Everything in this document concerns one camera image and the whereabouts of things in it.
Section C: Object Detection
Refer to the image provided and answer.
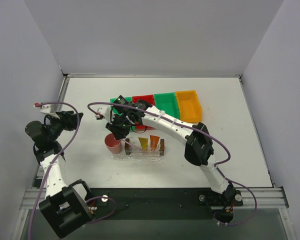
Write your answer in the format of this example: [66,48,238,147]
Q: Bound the left green plastic bin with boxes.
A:
[110,98,122,116]

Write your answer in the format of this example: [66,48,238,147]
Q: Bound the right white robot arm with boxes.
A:
[98,96,236,202]

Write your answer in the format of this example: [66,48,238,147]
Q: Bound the white toothbrush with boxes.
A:
[122,140,143,151]

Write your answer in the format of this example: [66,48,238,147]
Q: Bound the orange toothpaste tube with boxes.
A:
[150,135,160,151]

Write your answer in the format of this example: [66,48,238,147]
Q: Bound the brown tray handle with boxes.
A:
[159,138,165,156]
[124,138,132,155]

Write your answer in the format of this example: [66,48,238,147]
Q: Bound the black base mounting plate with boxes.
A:
[91,187,243,220]

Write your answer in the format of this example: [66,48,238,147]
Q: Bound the orange plastic bin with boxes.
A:
[175,90,203,123]

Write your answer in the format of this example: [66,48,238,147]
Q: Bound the green plastic bin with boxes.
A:
[110,98,122,116]
[153,92,180,119]

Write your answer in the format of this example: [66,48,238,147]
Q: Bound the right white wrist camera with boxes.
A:
[95,105,115,124]

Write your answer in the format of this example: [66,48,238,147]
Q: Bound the clear textured glass tray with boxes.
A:
[108,137,167,162]

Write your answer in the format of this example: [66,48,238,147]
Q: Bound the yellow toothpaste tube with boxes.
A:
[138,137,149,151]

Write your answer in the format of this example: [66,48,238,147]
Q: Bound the right green plastic bin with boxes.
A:
[153,92,180,119]

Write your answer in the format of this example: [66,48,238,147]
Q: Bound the front aluminium rail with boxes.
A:
[19,188,289,210]

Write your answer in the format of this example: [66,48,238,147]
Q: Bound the pink plastic cup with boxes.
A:
[104,133,122,154]

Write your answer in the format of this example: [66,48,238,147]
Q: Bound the red plastic bin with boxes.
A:
[132,94,155,133]

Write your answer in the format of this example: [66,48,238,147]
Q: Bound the aluminium table edge rail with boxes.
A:
[59,74,242,101]

